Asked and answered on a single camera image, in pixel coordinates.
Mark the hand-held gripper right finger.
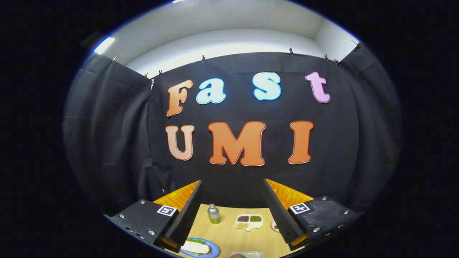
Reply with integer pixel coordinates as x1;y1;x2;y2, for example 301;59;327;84
264;178;361;250

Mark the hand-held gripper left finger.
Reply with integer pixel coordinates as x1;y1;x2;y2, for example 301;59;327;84
104;180;203;253

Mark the toasted bread slice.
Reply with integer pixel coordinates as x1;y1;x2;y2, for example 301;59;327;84
183;240;210;254

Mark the green labelled metal bottle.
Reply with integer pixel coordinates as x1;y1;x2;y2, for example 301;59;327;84
207;204;221;225

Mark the white divided snack tray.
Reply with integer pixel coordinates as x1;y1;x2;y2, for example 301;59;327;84
235;214;264;232

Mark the blue plate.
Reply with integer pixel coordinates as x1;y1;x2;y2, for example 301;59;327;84
179;237;220;258

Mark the row of small black clips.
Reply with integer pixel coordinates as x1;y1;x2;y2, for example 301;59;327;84
110;40;362;79

